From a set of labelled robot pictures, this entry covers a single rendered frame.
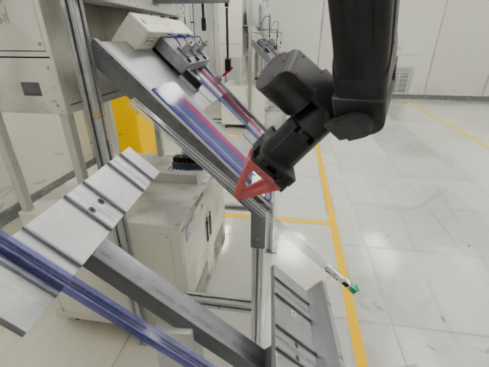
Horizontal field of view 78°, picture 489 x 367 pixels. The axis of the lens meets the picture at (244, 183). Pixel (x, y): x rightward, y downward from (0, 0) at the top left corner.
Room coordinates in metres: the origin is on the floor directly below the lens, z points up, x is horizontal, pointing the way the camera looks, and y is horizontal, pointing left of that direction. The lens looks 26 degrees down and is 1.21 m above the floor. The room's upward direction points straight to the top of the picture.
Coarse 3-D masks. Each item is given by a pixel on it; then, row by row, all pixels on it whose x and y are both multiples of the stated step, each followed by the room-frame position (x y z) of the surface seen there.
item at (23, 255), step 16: (0, 240) 0.22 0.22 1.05; (16, 240) 0.23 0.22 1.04; (16, 256) 0.22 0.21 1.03; (32, 256) 0.23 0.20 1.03; (32, 272) 0.22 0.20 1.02; (48, 272) 0.22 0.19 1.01; (64, 272) 0.23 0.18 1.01; (64, 288) 0.22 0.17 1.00; (80, 288) 0.22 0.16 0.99; (96, 304) 0.22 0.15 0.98; (112, 304) 0.22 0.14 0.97; (112, 320) 0.21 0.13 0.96; (128, 320) 0.22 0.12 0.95; (144, 320) 0.23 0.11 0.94; (144, 336) 0.21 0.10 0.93; (160, 336) 0.22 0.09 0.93; (176, 352) 0.21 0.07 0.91; (192, 352) 0.22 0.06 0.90
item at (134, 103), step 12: (132, 108) 0.44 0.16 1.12; (144, 108) 0.45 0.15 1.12; (156, 120) 0.44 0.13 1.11; (168, 132) 0.44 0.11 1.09; (180, 144) 0.44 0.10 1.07; (192, 156) 0.44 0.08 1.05; (204, 168) 0.43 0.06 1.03; (216, 168) 0.44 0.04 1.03; (228, 180) 0.44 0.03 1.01; (252, 204) 0.43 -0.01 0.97; (264, 216) 0.43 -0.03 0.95; (276, 228) 0.42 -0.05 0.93; (300, 240) 0.43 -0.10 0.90; (312, 252) 0.42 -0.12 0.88; (324, 264) 0.42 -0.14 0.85; (348, 288) 0.41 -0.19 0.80
